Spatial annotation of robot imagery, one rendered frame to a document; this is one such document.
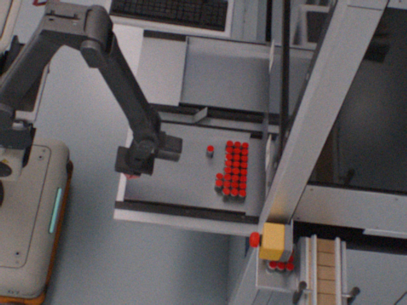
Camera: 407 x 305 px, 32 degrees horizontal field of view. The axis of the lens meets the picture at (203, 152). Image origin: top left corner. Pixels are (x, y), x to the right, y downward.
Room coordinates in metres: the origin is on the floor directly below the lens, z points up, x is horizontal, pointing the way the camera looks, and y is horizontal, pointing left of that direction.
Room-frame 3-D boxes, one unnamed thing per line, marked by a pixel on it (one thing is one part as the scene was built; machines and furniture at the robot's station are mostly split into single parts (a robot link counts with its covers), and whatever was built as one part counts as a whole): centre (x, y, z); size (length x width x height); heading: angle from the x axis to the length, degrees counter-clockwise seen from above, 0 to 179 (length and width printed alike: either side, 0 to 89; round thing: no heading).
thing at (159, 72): (1.18, 0.00, 0.87); 0.70 x 0.48 x 0.02; 4
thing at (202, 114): (1.18, 0.08, 0.91); 0.14 x 0.03 x 0.06; 94
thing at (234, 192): (1.02, -0.10, 0.90); 0.18 x 0.02 x 0.05; 4
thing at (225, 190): (1.02, -0.08, 0.90); 0.18 x 0.02 x 0.05; 4
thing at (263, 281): (0.77, -0.26, 0.87); 0.14 x 0.13 x 0.02; 94
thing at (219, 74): (1.36, -0.06, 0.90); 0.34 x 0.26 x 0.04; 94
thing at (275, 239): (0.78, -0.22, 1.00); 0.08 x 0.07 x 0.07; 94
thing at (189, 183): (1.01, 0.03, 0.90); 0.34 x 0.26 x 0.04; 94
